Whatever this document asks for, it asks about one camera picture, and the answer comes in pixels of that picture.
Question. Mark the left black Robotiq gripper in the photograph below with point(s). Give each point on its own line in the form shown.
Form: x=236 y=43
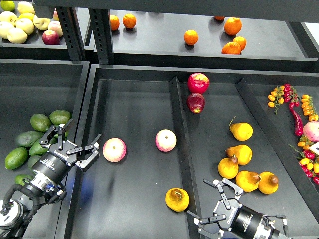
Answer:
x=54 y=161

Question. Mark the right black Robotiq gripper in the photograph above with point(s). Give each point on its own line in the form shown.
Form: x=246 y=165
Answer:
x=241 y=219

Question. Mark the yellow pear with stem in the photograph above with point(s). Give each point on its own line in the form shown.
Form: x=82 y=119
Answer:
x=177 y=199

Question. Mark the dark green avocado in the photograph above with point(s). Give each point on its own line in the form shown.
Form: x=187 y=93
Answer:
x=32 y=161

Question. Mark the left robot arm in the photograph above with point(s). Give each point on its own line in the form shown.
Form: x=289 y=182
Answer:
x=22 y=202

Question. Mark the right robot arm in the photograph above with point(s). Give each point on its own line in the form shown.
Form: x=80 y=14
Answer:
x=275 y=226

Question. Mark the green avocado centre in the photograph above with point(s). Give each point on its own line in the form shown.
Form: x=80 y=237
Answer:
x=37 y=149

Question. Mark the green avocado top right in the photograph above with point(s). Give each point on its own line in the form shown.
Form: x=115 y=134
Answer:
x=58 y=117

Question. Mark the green avocado top left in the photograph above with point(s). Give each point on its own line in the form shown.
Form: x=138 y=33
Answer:
x=40 y=122

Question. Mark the yellow pear left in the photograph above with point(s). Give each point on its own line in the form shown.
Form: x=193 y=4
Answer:
x=228 y=167

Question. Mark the dark avocado middle left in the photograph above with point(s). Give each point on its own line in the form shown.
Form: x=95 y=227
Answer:
x=28 y=139

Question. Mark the yellow pear bottom centre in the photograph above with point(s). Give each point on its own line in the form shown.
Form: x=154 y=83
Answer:
x=248 y=180

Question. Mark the light green avocado left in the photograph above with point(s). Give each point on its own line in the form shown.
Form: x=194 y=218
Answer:
x=16 y=158

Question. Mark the green avocado bottom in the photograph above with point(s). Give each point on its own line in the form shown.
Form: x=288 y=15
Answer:
x=22 y=179

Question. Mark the yellow pear middle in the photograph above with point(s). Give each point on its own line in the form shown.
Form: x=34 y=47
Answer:
x=242 y=152

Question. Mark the yellow pear bottom right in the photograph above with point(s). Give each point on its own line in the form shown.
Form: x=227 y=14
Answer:
x=269 y=183

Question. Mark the yellow pear top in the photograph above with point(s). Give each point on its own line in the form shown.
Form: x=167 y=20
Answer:
x=241 y=131

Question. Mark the pink apple left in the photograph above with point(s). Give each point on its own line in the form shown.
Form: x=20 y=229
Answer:
x=114 y=150

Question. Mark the pink apple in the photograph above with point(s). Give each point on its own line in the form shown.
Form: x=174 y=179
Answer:
x=165 y=140
x=114 y=150

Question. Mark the black left tray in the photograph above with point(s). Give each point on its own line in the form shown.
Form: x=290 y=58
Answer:
x=42 y=86

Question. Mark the black tray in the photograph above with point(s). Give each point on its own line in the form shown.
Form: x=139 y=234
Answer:
x=126 y=200
x=42 y=86

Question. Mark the pink apple centre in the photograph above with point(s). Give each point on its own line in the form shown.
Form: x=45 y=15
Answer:
x=165 y=140

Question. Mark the black centre tray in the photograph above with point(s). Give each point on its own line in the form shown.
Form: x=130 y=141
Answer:
x=126 y=200

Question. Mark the dark red apple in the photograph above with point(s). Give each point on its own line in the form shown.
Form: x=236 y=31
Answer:
x=195 y=102

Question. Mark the red apple on shelf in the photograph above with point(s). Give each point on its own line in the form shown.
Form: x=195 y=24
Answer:
x=50 y=37

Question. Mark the red chili pepper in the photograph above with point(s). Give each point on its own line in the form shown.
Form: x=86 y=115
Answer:
x=297 y=120

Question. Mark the bright red apple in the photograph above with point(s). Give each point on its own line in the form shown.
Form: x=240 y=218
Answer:
x=198 y=83

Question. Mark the orange cherry tomato vine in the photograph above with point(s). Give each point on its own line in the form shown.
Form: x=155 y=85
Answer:
x=276 y=98

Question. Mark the yellow apple front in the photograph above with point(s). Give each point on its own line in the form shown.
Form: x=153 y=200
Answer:
x=17 y=36

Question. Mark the yellow apple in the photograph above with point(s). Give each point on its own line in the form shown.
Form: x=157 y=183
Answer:
x=17 y=36
x=26 y=25

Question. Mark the pink peach right edge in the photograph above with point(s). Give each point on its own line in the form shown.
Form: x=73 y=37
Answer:
x=311 y=131

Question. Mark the yellow apple centre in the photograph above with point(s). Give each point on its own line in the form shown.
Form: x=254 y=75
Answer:
x=26 y=25

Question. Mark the orange on shelf left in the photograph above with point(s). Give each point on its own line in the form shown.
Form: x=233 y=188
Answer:
x=114 y=22

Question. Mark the yellow cherry tomato vine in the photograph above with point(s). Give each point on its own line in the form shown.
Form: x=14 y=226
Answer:
x=308 y=108

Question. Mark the green lime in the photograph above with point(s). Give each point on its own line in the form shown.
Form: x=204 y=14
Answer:
x=7 y=5

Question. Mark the orange on shelf front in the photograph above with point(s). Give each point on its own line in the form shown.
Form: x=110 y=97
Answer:
x=231 y=48

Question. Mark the orange on shelf right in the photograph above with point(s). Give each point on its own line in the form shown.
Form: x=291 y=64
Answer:
x=241 y=41

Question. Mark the orange on shelf centre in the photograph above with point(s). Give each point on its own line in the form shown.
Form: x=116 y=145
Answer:
x=191 y=37

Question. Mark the large orange on shelf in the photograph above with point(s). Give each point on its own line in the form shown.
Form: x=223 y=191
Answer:
x=232 y=26

